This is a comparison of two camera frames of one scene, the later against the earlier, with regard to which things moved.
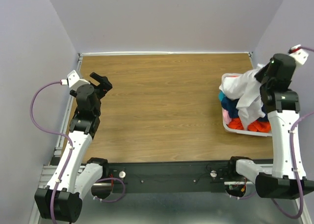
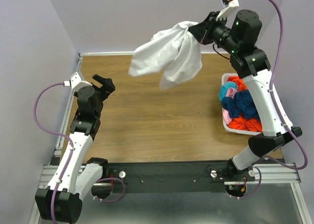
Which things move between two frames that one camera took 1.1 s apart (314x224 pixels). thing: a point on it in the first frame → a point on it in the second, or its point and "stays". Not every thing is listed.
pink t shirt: (226, 116) stays
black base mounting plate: (165, 177) stays
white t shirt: (246, 89) → (173, 51)
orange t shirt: (257, 126) stays
